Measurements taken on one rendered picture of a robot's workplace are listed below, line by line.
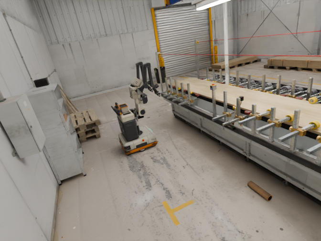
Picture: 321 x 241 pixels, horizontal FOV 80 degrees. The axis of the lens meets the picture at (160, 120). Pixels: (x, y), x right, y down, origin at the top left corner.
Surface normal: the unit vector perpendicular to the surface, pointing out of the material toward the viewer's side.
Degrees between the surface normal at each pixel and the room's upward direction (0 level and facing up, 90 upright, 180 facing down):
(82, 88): 90
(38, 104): 90
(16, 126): 90
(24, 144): 90
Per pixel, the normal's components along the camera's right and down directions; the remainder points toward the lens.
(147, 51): 0.40, 0.30
